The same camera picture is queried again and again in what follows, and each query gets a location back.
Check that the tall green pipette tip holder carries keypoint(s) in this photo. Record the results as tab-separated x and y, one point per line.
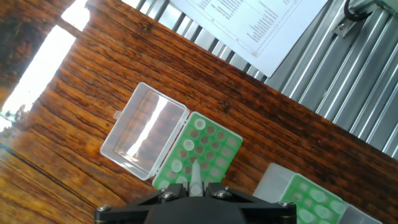
273	186

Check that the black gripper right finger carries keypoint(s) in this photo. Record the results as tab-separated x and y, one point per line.
267	210

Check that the printed white paper sheet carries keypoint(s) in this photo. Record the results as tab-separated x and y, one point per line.
261	25

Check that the brown wooden board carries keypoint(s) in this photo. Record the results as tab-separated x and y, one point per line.
62	155

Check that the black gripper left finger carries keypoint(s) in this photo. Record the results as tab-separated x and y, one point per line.
124	211

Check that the small metal mount bracket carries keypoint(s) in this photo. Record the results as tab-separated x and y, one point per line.
344	26

